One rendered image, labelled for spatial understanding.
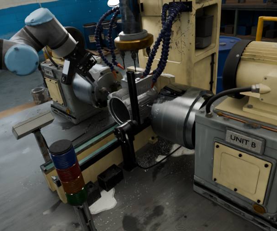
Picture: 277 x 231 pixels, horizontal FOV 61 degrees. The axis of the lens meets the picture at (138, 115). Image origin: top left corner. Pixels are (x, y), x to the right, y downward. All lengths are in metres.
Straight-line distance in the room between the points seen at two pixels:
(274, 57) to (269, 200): 0.43
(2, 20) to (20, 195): 5.55
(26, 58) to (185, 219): 0.75
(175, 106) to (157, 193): 0.36
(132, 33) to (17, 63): 0.51
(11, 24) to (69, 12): 1.45
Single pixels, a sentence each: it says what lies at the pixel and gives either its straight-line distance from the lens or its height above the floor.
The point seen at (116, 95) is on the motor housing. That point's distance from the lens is 1.11.
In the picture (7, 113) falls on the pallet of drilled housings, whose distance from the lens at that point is 3.75.
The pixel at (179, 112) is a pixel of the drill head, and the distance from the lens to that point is 0.88.
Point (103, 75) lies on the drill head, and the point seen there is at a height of 1.13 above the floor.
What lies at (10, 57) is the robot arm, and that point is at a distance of 0.77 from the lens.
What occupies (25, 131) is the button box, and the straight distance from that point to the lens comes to 1.11.
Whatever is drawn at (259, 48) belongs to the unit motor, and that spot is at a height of 1.36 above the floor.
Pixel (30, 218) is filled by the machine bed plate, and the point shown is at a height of 0.80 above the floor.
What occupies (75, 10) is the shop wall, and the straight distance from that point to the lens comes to 6.91.
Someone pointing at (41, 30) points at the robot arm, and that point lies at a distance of 0.91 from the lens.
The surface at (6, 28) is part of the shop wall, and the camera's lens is 6.48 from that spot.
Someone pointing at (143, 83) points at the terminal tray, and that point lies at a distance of 1.13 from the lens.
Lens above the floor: 1.56
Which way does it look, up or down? 30 degrees down
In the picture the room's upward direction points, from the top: 7 degrees counter-clockwise
